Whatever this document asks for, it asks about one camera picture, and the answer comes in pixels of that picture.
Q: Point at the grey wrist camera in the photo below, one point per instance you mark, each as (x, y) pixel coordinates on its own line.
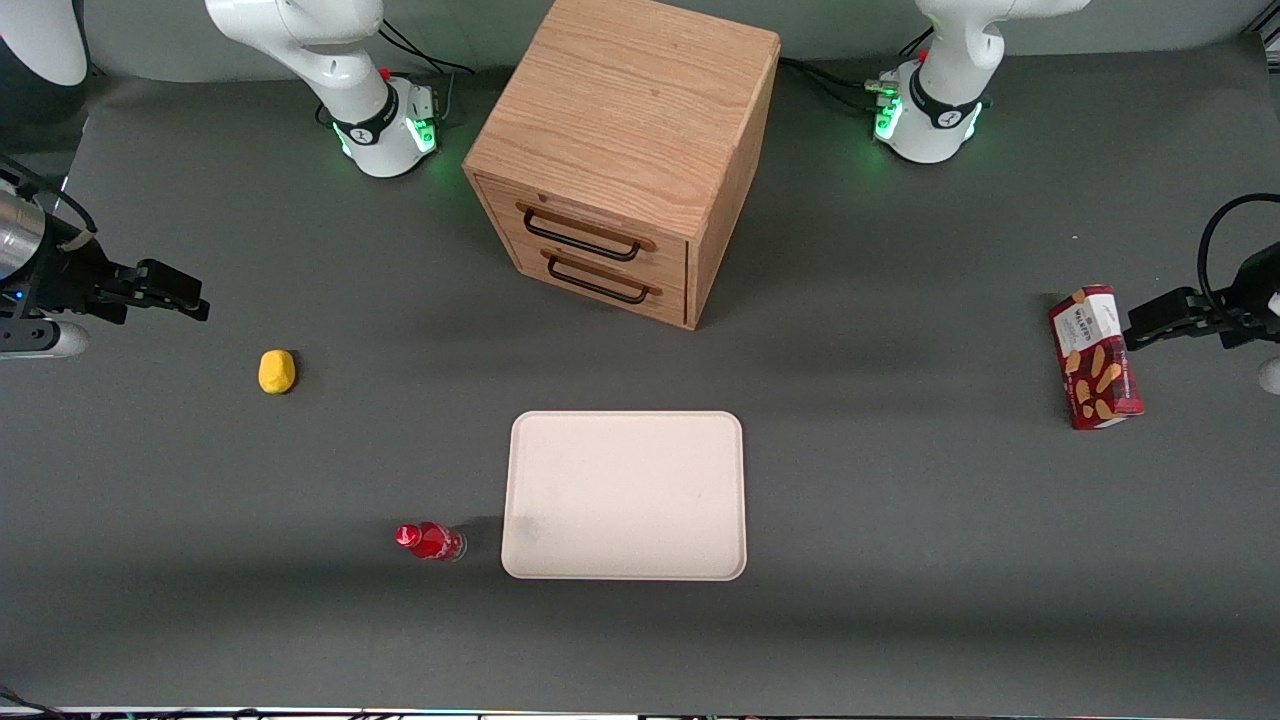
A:
(1271, 376)
(45, 340)

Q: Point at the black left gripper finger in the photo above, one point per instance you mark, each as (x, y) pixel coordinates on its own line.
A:
(1220, 320)
(1162, 318)

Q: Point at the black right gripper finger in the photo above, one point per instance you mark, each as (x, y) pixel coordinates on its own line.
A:
(170, 283)
(118, 295)

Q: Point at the yellow lemon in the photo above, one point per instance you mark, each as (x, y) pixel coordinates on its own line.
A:
(277, 372)

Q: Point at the wooden two-drawer cabinet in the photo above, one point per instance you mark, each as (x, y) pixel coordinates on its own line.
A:
(625, 110)

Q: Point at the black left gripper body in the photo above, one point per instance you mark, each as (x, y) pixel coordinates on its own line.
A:
(1243, 303)

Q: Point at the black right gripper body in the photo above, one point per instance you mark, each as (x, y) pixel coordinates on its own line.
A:
(68, 276)

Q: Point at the red Walkers cookie box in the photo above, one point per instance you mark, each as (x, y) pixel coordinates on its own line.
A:
(1095, 360)

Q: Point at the beige plastic tray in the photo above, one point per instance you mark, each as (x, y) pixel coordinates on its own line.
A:
(625, 495)

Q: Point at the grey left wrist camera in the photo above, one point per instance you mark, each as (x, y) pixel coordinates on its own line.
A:
(1271, 376)

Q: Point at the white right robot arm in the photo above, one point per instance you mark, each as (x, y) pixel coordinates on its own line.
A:
(350, 60)

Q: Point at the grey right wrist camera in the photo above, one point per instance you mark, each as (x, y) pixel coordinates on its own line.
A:
(45, 340)

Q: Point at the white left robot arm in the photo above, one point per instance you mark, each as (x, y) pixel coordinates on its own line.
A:
(950, 60)

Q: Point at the small red coke bottle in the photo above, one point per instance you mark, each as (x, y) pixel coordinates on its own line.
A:
(432, 541)

